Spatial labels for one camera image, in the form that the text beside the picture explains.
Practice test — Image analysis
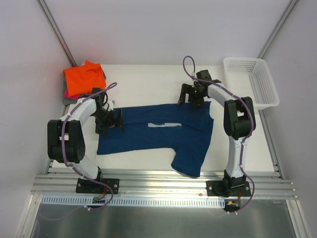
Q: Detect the grey folded t-shirt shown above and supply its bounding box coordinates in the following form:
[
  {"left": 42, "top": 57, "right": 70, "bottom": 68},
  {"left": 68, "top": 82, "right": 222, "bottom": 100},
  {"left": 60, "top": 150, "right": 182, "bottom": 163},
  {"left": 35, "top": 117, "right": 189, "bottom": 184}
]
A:
[{"left": 62, "top": 69, "right": 106, "bottom": 105}]

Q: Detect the aluminium mounting rail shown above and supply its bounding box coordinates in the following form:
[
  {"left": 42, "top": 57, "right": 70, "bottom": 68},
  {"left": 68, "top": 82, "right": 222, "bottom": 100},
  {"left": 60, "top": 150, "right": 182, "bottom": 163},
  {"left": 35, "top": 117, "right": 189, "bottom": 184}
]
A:
[{"left": 31, "top": 168, "right": 299, "bottom": 200}]

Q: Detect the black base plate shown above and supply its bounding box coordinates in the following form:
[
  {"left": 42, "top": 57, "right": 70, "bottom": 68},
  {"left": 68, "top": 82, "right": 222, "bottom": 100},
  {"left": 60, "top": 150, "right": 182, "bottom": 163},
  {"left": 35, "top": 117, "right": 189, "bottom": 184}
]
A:
[
  {"left": 206, "top": 180, "right": 251, "bottom": 198},
  {"left": 75, "top": 178, "right": 120, "bottom": 194}
]

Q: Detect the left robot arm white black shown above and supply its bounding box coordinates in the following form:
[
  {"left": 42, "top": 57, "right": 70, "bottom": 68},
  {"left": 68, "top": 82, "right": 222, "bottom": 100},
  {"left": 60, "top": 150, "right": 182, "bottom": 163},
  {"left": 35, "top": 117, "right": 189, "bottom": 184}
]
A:
[{"left": 47, "top": 83, "right": 124, "bottom": 192}]

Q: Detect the pink folded t-shirt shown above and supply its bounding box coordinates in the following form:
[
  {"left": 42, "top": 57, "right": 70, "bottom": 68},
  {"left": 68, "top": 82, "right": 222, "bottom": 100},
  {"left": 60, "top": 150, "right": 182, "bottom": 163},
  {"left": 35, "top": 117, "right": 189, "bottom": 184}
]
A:
[{"left": 63, "top": 89, "right": 86, "bottom": 99}]

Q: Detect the blue t-shirt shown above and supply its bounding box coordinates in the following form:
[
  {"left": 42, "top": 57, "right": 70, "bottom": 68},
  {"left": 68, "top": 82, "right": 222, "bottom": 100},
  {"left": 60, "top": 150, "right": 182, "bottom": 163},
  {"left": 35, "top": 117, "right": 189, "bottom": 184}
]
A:
[{"left": 97, "top": 102, "right": 213, "bottom": 178}]

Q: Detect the orange folded t-shirt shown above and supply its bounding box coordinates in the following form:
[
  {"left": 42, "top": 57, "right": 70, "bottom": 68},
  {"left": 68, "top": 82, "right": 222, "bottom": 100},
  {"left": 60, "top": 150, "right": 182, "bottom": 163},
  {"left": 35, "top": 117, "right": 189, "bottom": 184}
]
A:
[{"left": 63, "top": 60, "right": 106, "bottom": 97}]

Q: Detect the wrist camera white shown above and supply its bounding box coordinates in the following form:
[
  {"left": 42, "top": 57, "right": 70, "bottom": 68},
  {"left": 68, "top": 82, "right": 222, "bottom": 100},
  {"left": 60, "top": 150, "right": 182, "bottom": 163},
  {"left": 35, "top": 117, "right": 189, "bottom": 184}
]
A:
[
  {"left": 107, "top": 100, "right": 115, "bottom": 110},
  {"left": 191, "top": 72, "right": 196, "bottom": 80}
]

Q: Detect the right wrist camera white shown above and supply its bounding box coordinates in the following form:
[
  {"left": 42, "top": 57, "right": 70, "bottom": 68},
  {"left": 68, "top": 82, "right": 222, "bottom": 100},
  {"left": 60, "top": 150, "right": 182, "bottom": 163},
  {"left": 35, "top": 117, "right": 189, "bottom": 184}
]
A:
[{"left": 191, "top": 72, "right": 196, "bottom": 80}]

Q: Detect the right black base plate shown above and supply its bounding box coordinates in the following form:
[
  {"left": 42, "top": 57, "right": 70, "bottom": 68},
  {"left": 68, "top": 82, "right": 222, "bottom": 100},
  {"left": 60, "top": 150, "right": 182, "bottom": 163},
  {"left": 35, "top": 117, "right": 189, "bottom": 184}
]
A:
[{"left": 206, "top": 180, "right": 251, "bottom": 198}]

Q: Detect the white slotted cable duct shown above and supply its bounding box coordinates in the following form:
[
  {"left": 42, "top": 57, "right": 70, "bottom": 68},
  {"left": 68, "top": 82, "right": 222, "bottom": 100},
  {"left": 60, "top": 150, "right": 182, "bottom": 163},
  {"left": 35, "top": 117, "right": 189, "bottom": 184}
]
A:
[{"left": 41, "top": 195, "right": 225, "bottom": 208}]

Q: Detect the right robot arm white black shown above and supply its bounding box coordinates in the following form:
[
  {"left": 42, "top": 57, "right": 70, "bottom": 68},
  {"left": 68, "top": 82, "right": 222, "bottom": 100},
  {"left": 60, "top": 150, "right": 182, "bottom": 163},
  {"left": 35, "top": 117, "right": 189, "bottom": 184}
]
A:
[{"left": 177, "top": 70, "right": 256, "bottom": 197}]

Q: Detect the white plastic basket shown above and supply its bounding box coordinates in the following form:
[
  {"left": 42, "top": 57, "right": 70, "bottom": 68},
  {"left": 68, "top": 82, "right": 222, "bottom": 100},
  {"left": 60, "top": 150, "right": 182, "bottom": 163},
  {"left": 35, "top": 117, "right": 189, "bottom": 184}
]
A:
[{"left": 223, "top": 57, "right": 280, "bottom": 110}]

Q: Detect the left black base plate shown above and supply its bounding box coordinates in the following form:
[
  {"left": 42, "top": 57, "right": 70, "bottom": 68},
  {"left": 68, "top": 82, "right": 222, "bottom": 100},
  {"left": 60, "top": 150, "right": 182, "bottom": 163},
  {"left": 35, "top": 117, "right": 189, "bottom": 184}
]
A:
[{"left": 75, "top": 178, "right": 120, "bottom": 194}]

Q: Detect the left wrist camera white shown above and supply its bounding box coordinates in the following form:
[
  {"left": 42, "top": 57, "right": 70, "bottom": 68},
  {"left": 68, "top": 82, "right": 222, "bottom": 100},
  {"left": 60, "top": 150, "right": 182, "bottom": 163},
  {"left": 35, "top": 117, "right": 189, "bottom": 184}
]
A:
[{"left": 107, "top": 100, "right": 115, "bottom": 110}]

